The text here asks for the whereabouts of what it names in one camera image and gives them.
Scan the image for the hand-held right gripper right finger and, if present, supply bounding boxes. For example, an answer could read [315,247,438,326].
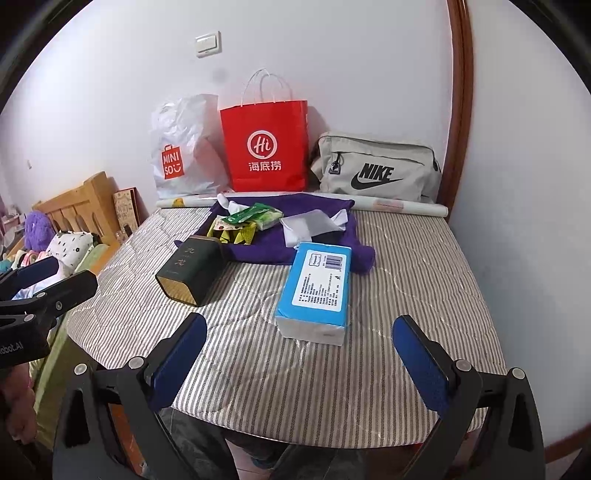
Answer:
[392,315,546,480]

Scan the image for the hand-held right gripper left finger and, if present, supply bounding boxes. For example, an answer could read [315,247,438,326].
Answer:
[53,312,208,480]

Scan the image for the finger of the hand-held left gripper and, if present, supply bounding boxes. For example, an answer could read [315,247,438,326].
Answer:
[0,270,99,325]
[0,256,60,302]

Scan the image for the blue tissue pack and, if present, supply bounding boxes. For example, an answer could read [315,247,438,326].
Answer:
[274,241,353,346]

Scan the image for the yellow pouch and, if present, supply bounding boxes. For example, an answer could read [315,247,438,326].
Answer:
[208,222,257,247]

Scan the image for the green snack packet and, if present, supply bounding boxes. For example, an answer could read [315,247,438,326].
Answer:
[210,205,260,234]

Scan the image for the white foam block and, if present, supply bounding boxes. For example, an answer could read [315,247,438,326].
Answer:
[280,209,345,250]

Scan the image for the person's left hand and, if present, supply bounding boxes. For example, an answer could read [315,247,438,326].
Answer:
[0,366,38,446]

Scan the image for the pink cloth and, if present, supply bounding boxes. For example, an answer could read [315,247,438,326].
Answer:
[13,249,48,269]

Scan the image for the purple plush toy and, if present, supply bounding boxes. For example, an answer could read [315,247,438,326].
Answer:
[24,211,59,250]

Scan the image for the white dotted pillow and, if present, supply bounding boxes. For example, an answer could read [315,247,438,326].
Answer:
[45,231,96,269]

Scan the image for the green bed sheet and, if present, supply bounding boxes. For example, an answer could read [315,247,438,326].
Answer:
[32,242,112,453]

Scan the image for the wooden headboard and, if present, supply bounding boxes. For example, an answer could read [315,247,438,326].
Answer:
[32,172,122,245]

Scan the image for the dark green box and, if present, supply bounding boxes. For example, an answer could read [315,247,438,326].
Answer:
[155,234,227,308]

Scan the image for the striped quilted mattress cover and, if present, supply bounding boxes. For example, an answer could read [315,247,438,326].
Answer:
[66,205,502,448]

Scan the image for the patterned brown book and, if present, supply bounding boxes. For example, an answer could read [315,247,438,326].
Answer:
[113,187,140,234]

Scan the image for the person's legs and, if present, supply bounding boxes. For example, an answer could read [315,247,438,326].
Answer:
[157,406,348,480]

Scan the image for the purple towel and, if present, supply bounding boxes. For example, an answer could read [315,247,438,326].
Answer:
[174,194,377,277]

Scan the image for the white paper roll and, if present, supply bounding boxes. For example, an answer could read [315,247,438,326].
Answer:
[156,191,450,219]

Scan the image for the white plastic shopping bag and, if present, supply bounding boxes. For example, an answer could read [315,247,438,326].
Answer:
[148,93,230,199]

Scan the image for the beige waist bag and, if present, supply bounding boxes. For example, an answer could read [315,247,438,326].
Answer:
[310,131,443,204]

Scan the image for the red paper bag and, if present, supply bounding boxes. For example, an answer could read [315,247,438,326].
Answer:
[219,69,309,193]

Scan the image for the brown wooden door frame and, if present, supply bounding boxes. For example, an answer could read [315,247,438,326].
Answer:
[436,0,476,206]

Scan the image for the white light switch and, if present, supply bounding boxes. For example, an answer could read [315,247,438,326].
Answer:
[195,31,223,59]

